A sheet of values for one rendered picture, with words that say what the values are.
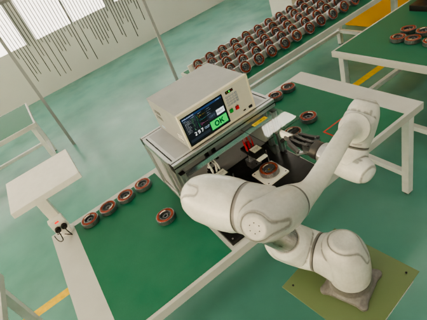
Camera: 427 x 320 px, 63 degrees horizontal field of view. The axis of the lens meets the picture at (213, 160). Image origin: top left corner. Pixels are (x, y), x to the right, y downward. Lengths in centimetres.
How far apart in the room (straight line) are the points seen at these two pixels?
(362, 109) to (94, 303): 148
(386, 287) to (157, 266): 103
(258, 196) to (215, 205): 11
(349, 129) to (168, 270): 110
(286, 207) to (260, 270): 178
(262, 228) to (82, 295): 138
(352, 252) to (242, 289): 133
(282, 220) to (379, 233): 188
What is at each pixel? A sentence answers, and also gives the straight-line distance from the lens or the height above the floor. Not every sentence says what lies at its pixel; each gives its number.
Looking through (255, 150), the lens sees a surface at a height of 92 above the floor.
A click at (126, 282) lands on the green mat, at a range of 190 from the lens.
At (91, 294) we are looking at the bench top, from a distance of 198.
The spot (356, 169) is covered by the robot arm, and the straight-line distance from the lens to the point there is 128.
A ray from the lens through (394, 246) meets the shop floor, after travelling 258.
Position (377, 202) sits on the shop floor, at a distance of 282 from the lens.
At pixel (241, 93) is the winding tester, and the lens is 186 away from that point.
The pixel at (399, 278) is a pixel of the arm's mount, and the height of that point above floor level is 75.
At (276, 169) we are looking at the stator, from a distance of 195.
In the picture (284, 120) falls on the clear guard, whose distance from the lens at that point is 186.
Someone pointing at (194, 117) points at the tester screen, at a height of 127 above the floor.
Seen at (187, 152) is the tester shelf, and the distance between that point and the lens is 179.
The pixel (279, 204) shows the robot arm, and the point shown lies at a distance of 80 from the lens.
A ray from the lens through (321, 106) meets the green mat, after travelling 249.
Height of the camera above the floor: 208
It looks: 35 degrees down
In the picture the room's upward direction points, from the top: 23 degrees counter-clockwise
